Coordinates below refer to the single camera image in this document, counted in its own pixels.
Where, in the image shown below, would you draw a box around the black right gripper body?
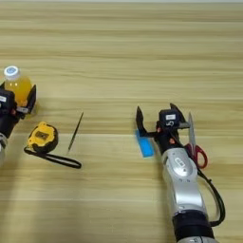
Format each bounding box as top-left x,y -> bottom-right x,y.
154,120 -> 192,156

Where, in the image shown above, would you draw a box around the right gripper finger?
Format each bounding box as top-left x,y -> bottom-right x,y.
169,103 -> 188,125
135,105 -> 159,139

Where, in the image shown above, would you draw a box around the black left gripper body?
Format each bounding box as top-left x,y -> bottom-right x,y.
0,105 -> 30,139

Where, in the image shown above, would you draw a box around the orange juice bottle white cap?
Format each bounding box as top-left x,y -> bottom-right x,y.
3,65 -> 34,109

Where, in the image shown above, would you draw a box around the blue rectangular block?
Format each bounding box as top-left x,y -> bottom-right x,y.
135,129 -> 156,159

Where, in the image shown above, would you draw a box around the yellow black tape measure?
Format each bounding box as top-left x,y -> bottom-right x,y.
23,121 -> 83,170

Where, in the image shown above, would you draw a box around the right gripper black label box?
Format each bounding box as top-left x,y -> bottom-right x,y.
158,107 -> 182,129

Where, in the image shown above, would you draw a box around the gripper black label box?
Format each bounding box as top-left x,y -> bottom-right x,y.
158,107 -> 182,129
0,87 -> 17,112

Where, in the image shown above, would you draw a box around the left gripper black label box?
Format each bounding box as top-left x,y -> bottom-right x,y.
0,87 -> 17,112

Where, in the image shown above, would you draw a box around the thin black pen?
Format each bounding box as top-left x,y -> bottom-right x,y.
66,111 -> 85,153

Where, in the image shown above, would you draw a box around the red handled scissors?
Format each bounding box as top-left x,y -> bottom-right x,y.
183,111 -> 209,170

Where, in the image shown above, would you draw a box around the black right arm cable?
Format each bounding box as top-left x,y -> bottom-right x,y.
176,138 -> 227,228

